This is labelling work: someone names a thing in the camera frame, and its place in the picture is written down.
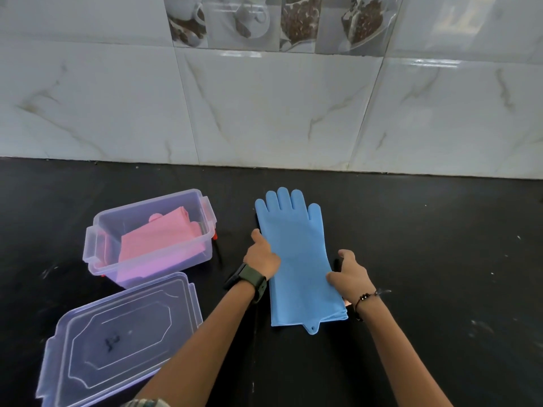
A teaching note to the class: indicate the person's left hand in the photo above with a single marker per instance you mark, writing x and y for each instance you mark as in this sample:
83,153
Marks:
264,258

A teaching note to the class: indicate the person's left forearm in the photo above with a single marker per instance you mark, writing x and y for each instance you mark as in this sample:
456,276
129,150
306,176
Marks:
199,339

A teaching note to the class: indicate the blue silicone glove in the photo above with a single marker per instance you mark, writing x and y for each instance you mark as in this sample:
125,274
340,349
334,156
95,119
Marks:
297,258

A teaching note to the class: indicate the dark green wristwatch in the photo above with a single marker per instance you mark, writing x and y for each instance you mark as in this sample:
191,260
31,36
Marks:
251,280

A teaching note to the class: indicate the person's right forearm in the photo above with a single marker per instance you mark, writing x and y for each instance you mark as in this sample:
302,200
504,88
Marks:
396,351

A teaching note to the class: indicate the clear plastic box lid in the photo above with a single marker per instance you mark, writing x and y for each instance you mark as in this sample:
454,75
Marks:
121,341

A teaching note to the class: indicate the pink silicone glove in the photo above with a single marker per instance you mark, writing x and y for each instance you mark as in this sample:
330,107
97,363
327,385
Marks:
159,245

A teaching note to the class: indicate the person's right thumb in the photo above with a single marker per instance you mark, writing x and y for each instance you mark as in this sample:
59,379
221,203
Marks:
348,255

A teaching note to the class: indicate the person's left thumb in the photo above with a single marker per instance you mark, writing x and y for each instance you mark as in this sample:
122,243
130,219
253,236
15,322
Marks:
258,237

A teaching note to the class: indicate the person's right hand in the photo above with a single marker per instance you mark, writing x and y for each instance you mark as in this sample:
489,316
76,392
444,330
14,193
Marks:
356,278

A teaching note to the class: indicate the clear plastic storage box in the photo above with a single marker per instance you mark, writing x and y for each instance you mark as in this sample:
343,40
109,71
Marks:
152,239

